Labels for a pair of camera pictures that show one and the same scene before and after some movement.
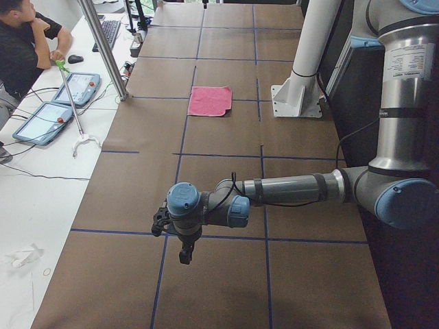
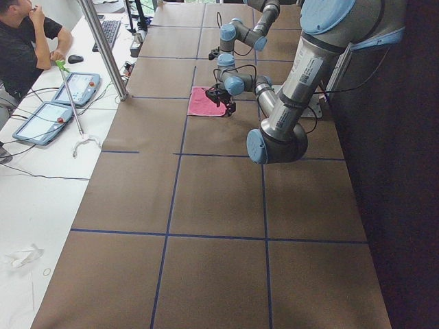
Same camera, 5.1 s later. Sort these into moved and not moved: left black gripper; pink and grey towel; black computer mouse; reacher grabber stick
Moved: left black gripper
Not moved: pink and grey towel; black computer mouse; reacher grabber stick
